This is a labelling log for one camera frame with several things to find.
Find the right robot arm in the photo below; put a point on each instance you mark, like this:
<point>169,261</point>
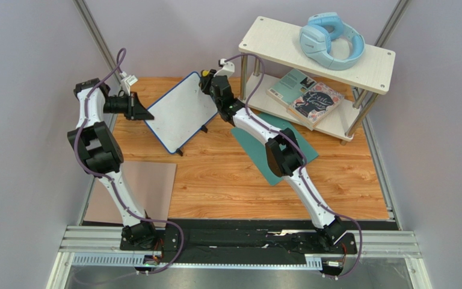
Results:
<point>283,155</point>

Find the white two-tier shelf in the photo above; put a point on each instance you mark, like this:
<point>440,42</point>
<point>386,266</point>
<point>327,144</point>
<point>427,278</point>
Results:
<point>277,41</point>

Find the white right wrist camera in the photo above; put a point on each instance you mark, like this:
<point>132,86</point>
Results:
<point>227,68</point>

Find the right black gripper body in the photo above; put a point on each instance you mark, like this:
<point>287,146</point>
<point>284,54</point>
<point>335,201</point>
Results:
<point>210,85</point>

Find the blue framed whiteboard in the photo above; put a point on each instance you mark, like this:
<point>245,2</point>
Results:
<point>181,113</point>

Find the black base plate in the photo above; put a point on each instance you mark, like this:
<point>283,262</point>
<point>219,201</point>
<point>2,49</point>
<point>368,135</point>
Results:
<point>245,242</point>

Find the teal cover book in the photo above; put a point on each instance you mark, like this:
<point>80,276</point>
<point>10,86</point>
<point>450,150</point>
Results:
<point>290,87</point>

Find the aluminium rail frame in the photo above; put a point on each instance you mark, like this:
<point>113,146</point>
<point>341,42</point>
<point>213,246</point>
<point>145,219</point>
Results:
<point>90,257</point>

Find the floral cover book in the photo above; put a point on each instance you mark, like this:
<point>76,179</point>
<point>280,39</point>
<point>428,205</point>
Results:
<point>315,104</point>

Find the light blue headphones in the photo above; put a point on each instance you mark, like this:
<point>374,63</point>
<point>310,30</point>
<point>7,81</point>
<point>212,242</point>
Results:
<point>316,38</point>

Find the pink mat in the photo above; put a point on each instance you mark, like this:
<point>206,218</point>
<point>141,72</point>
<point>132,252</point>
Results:
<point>152,185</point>

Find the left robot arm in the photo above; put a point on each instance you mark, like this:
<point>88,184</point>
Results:
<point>98,153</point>

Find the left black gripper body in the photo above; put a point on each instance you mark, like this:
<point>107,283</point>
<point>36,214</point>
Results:
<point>118,105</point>

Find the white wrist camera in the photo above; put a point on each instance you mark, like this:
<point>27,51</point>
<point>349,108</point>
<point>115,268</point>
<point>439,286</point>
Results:
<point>227,68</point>
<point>126,82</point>

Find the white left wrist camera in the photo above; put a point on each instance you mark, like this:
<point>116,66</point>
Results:
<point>126,82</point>

